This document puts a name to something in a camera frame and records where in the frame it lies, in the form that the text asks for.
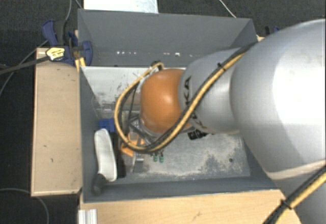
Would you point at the orange plastic object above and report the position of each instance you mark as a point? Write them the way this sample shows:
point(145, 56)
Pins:
point(131, 147)

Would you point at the blue plastic block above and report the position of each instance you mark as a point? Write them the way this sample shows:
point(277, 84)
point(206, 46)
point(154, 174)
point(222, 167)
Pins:
point(106, 124)

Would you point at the pale wood flat board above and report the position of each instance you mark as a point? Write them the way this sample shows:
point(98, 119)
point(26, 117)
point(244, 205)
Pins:
point(57, 121)

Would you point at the grey metal bin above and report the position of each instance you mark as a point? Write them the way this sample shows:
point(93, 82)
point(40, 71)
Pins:
point(158, 37)

